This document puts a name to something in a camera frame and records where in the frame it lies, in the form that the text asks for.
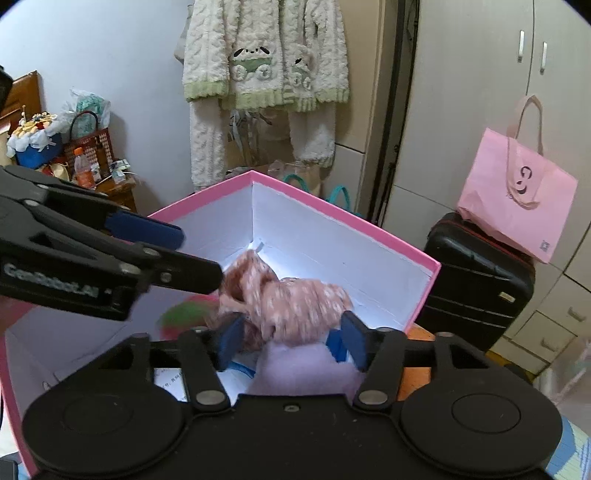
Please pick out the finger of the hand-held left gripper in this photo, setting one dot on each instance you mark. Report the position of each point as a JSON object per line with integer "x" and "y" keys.
{"x": 184, "y": 274}
{"x": 147, "y": 230}

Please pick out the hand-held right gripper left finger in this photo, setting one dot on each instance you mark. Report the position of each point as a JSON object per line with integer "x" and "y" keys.
{"x": 230, "y": 344}

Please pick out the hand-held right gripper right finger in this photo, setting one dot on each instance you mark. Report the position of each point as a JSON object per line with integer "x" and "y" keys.
{"x": 354, "y": 341}

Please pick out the blue wet wipes pack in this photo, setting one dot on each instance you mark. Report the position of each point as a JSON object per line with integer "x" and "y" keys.
{"x": 335, "y": 347}

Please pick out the pink and green plush toy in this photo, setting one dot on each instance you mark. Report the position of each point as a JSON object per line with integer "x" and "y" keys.
{"x": 180, "y": 318}

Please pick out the purple plush toy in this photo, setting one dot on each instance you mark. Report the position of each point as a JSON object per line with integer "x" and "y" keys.
{"x": 300, "y": 369}

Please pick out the pink cardboard box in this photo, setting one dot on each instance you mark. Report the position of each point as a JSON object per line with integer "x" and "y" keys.
{"x": 323, "y": 240}

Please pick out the wooden nightstand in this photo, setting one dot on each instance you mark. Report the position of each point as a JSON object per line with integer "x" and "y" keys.
{"x": 120, "y": 194}

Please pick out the white paper sheet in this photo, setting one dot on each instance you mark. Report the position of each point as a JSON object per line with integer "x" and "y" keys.
{"x": 171, "y": 383}

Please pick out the orange drink bottle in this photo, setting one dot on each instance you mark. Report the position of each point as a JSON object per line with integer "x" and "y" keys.
{"x": 84, "y": 173}

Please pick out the brown woven basket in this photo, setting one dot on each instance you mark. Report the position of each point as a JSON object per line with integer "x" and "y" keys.
{"x": 104, "y": 147}

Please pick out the black suitcase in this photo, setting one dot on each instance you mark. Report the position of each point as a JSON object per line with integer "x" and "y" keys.
{"x": 466, "y": 286}

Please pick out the blue bucket bouquet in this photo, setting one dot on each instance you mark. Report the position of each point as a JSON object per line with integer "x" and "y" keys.
{"x": 34, "y": 143}

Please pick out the clear plastic bag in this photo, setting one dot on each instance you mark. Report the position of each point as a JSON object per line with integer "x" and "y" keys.
{"x": 90, "y": 104}

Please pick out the beige wooden board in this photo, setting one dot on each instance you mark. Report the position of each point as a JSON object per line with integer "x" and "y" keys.
{"x": 360, "y": 184}

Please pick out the wooden headboard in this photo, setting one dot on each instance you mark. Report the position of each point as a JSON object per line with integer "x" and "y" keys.
{"x": 21, "y": 92}

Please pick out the cream fluffy robe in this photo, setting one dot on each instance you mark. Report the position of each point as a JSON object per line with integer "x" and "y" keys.
{"x": 263, "y": 69}

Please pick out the pink tote bag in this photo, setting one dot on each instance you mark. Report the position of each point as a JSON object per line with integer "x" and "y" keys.
{"x": 508, "y": 207}

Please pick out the black clothes rack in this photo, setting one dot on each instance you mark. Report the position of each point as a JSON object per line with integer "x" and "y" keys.
{"x": 392, "y": 138}

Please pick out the beige wardrobe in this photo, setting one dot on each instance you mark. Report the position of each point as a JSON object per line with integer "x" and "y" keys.
{"x": 461, "y": 92}

